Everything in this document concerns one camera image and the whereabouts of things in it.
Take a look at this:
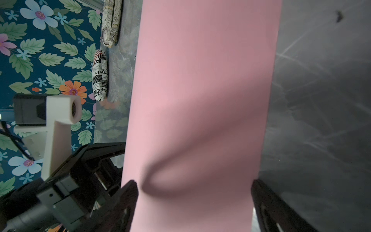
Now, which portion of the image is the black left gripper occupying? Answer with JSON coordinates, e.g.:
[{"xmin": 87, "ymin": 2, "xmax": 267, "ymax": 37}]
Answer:
[{"xmin": 36, "ymin": 143, "xmax": 126, "ymax": 232}]

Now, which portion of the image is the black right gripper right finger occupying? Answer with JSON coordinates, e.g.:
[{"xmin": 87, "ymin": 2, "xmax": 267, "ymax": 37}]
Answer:
[{"xmin": 251, "ymin": 179, "xmax": 317, "ymax": 232}]

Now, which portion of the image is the pink rectangular paper sheet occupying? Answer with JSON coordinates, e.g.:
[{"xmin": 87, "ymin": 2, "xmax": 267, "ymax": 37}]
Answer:
[{"xmin": 122, "ymin": 1, "xmax": 282, "ymax": 232}]

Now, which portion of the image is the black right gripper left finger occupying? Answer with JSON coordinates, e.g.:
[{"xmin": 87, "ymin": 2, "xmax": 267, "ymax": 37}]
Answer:
[{"xmin": 75, "ymin": 180, "xmax": 139, "ymax": 232}]

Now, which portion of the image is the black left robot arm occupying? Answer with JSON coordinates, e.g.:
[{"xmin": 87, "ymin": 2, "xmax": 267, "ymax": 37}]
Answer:
[{"xmin": 1, "ymin": 143, "xmax": 126, "ymax": 232}]

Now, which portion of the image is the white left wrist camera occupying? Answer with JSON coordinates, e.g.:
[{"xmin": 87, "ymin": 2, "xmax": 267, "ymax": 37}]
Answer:
[{"xmin": 13, "ymin": 94, "xmax": 82, "ymax": 181}]

